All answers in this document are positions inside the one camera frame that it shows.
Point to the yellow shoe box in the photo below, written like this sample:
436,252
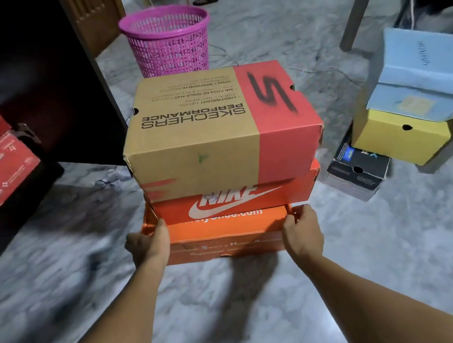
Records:
392,139

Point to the person's right hand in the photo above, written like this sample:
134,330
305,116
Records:
303,236

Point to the person's left hand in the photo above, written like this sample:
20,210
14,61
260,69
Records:
149,250

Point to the person's left forearm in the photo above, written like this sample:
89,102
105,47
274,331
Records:
107,338

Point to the dark wooden cabinet door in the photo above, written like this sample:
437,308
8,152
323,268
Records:
28,58

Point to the orange Nike shoebox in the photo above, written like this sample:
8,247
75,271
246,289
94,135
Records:
235,203

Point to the small black shoebox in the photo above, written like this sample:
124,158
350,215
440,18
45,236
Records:
368,161

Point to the person's right forearm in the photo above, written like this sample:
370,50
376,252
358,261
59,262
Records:
373,303

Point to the silver metal cabinet hinge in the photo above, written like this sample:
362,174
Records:
27,139

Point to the brown and red Skechers shoebox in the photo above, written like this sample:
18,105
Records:
206,147

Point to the light blue shoebox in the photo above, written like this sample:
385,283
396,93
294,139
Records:
417,69

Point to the red Skechers Gowalk shoebox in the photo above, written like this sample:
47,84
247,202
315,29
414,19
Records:
3,178

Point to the brown wooden room door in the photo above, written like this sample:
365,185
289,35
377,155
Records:
94,16

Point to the pink plastic basket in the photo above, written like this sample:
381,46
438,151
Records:
168,48

